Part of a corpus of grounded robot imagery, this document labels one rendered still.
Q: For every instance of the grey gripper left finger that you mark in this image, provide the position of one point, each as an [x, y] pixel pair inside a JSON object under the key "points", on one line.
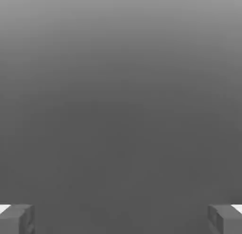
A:
{"points": [[15, 218]]}

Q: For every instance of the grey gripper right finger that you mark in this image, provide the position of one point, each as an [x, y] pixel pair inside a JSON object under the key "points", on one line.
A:
{"points": [[226, 218]]}

